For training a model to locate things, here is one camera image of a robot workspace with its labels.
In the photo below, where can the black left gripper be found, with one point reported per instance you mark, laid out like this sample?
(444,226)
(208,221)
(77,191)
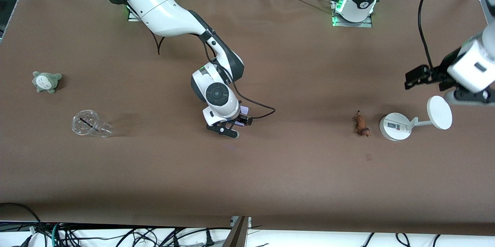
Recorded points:
(443,68)

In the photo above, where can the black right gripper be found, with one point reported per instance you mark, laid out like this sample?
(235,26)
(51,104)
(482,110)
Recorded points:
(242,118)

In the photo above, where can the lilac folding phone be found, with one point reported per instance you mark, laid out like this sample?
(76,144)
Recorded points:
(244,110)

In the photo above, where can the brown lion statue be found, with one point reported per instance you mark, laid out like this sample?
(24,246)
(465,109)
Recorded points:
(361,125)

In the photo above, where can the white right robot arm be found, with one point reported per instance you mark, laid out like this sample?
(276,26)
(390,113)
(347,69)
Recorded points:
(162,11)

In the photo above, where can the brown table cover mat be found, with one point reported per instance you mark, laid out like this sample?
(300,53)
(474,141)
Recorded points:
(247,169)

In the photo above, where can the white desk lamp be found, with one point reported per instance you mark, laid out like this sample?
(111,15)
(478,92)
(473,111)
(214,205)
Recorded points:
(394,127)

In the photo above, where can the aluminium profile beam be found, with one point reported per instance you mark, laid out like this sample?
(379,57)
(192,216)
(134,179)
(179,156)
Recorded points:
(236,235)

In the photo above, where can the black power plug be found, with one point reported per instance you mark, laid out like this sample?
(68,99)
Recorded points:
(209,241)

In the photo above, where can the clear plastic cup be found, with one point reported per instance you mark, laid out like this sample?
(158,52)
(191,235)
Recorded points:
(91,131)

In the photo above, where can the black straw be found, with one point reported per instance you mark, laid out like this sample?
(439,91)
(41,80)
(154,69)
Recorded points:
(86,122)

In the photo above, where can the grey-green plush toy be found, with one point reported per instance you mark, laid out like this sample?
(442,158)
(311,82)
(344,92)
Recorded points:
(46,81)

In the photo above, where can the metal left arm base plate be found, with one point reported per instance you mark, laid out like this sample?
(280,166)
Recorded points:
(348,24)

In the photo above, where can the white metal bracket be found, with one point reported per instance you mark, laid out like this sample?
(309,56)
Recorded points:
(247,220)

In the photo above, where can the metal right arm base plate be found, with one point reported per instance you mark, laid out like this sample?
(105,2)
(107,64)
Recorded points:
(133,18)

